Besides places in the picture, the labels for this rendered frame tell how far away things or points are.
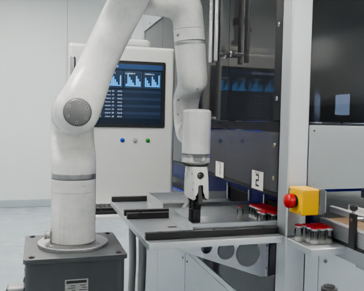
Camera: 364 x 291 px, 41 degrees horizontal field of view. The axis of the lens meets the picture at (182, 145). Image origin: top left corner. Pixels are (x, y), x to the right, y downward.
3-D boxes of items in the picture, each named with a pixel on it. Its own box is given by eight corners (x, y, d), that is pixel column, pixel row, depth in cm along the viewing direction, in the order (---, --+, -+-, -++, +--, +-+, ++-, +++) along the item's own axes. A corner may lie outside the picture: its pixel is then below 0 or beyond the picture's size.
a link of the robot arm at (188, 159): (214, 155, 139) (214, 165, 140) (204, 152, 148) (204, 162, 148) (186, 155, 137) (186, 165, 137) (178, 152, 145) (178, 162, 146)
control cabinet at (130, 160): (164, 198, 252) (167, 46, 248) (173, 204, 233) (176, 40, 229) (65, 200, 239) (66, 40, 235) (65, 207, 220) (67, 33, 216)
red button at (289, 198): (293, 206, 135) (294, 192, 135) (301, 209, 131) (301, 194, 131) (281, 206, 134) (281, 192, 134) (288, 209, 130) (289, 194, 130)
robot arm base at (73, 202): (37, 256, 122) (37, 182, 121) (37, 237, 140) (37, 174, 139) (112, 251, 127) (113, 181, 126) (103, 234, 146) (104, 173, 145)
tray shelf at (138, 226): (221, 201, 209) (221, 197, 209) (307, 241, 143) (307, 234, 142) (110, 204, 196) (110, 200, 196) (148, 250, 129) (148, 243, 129)
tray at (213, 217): (260, 214, 172) (261, 204, 172) (299, 230, 147) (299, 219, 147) (169, 217, 162) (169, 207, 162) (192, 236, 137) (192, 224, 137)
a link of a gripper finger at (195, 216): (203, 201, 141) (203, 224, 141) (200, 200, 144) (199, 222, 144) (193, 201, 140) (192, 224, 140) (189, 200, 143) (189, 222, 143)
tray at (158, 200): (225, 198, 205) (225, 190, 204) (251, 210, 180) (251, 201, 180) (147, 201, 195) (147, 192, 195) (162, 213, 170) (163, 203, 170)
